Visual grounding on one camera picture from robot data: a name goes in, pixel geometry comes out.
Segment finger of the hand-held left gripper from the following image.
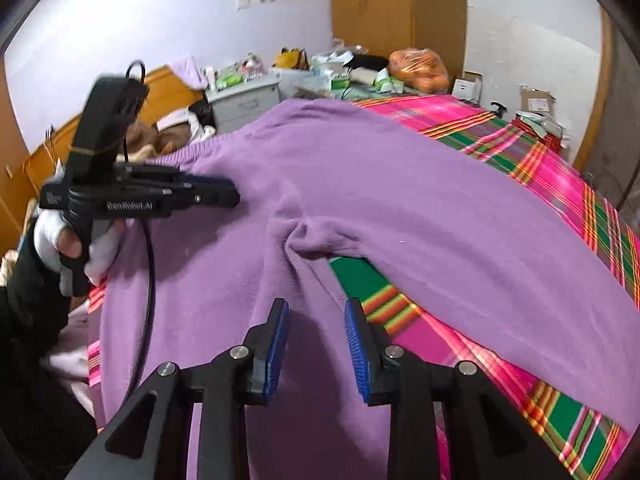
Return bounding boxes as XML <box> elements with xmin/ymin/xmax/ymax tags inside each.
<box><xmin>116</xmin><ymin>162</ymin><xmax>235</xmax><ymax>187</ymax></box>
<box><xmin>192</xmin><ymin>184</ymin><xmax>241</xmax><ymax>209</ymax></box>

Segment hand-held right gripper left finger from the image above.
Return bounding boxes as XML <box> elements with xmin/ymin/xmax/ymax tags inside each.
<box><xmin>65</xmin><ymin>298</ymin><xmax>290</xmax><ymax>480</ymax></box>

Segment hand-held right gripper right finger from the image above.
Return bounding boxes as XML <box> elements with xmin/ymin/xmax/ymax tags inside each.
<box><xmin>344</xmin><ymin>297</ymin><xmax>576</xmax><ymax>480</ymax></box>

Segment purple fleece pants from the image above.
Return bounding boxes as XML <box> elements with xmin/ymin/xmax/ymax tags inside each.
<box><xmin>97</xmin><ymin>97</ymin><xmax>640</xmax><ymax>480</ymax></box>

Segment person's left forearm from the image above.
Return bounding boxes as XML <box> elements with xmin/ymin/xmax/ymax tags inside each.
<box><xmin>7</xmin><ymin>240</ymin><xmax>73</xmax><ymax>331</ymax></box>

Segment person's left hand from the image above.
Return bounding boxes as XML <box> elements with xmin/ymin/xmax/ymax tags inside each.
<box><xmin>32</xmin><ymin>209</ymin><xmax>126</xmax><ymax>286</ymax></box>

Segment brown and white bedding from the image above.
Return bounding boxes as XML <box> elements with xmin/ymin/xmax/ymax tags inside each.
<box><xmin>125</xmin><ymin>110</ymin><xmax>218</xmax><ymax>161</ymax></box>

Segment black cloth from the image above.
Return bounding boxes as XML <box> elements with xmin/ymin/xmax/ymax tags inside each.
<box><xmin>190</xmin><ymin>100</ymin><xmax>216</xmax><ymax>126</ymax></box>

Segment wooden headboard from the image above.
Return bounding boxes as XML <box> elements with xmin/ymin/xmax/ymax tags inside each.
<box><xmin>25</xmin><ymin>65</ymin><xmax>206</xmax><ymax>211</ymax></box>

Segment wooden side cabinet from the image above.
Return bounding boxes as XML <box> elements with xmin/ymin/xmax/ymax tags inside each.
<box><xmin>0</xmin><ymin>75</ymin><xmax>41</xmax><ymax>256</ymax></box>

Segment white nightstand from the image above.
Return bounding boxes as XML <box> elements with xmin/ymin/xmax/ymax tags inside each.
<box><xmin>206</xmin><ymin>74</ymin><xmax>282</xmax><ymax>133</ymax></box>

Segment lilac towel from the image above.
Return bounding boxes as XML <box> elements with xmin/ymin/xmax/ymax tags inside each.
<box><xmin>167</xmin><ymin>56</ymin><xmax>208</xmax><ymax>88</ymax></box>

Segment yellow bag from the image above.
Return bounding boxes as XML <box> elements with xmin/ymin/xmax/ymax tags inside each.
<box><xmin>272</xmin><ymin>49</ymin><xmax>308</xmax><ymax>71</ymax></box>

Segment black bag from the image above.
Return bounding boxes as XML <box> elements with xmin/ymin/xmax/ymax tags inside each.
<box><xmin>345</xmin><ymin>54</ymin><xmax>390</xmax><ymax>72</ymax></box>

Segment bag of oranges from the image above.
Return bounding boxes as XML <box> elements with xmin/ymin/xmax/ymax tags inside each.
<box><xmin>389</xmin><ymin>47</ymin><xmax>450</xmax><ymax>93</ymax></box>

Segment wooden wardrobe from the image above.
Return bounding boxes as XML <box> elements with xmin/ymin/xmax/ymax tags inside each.
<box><xmin>330</xmin><ymin>0</ymin><xmax>468</xmax><ymax>93</ymax></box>

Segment pink green plaid bed sheet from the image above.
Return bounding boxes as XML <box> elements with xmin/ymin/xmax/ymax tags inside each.
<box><xmin>87</xmin><ymin>94</ymin><xmax>640</xmax><ymax>480</ymax></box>

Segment white cardboard box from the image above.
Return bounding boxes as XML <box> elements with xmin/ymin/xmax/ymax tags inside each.
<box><xmin>452</xmin><ymin>71</ymin><xmax>485</xmax><ymax>103</ymax></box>

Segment grey plastic mailer bags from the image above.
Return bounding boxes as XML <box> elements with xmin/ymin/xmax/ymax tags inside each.
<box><xmin>515</xmin><ymin>112</ymin><xmax>563</xmax><ymax>141</ymax></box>

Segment brown cardboard box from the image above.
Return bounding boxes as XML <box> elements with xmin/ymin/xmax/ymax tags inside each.
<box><xmin>520</xmin><ymin>86</ymin><xmax>556</xmax><ymax>116</ymax></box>

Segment wooden framed door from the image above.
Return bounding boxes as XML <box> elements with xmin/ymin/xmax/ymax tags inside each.
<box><xmin>575</xmin><ymin>0</ymin><xmax>640</xmax><ymax>241</ymax></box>

